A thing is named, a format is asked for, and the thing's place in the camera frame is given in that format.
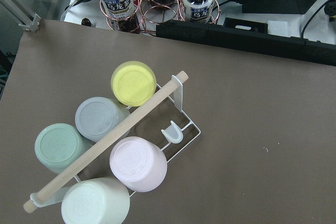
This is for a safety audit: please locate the yellow plastic cup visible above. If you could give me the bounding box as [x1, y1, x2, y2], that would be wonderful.
[110, 61, 156, 106]

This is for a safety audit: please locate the pink plastic cup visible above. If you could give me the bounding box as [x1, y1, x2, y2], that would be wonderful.
[110, 136, 167, 193]

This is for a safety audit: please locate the grey plastic cup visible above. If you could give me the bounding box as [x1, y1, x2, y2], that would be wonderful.
[75, 97, 130, 142]

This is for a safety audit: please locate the sage green plastic cup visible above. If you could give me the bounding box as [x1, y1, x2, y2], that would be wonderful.
[34, 123, 93, 174]

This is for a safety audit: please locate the white plastic cup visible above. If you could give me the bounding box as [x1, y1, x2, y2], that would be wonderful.
[61, 177, 130, 223]

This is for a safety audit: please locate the left oolong tea bottle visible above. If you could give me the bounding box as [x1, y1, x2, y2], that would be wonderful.
[101, 0, 140, 34]

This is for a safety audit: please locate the long black bar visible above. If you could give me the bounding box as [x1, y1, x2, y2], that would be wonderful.
[156, 20, 335, 66]

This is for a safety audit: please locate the white wire cup rack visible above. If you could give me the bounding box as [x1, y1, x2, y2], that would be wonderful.
[23, 85, 201, 213]

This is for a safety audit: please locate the copper wire bottle rack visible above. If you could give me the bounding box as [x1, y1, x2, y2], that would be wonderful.
[89, 0, 222, 34]

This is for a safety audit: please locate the aluminium frame bracket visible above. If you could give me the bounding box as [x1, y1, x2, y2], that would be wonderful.
[18, 13, 41, 32]

